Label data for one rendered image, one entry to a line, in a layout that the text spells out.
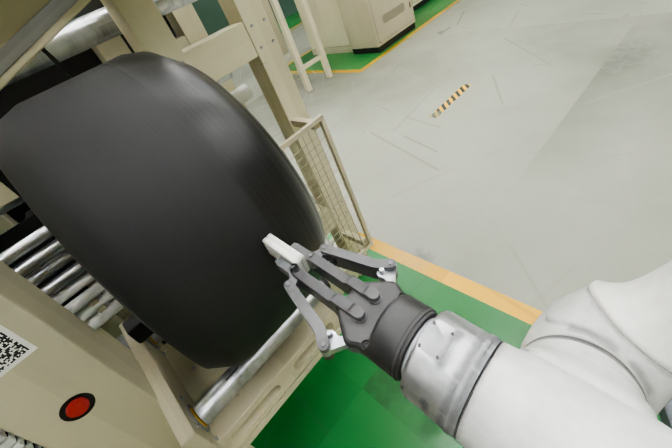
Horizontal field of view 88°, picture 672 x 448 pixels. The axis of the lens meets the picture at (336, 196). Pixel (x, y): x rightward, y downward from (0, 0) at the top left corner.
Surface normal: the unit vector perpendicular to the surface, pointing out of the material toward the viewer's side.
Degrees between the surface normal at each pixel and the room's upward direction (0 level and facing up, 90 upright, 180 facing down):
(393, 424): 0
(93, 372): 90
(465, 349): 12
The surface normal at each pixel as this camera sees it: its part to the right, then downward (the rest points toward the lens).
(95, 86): -0.08, -0.63
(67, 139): 0.09, -0.51
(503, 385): -0.40, -0.72
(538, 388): -0.15, -0.84
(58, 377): 0.68, 0.23
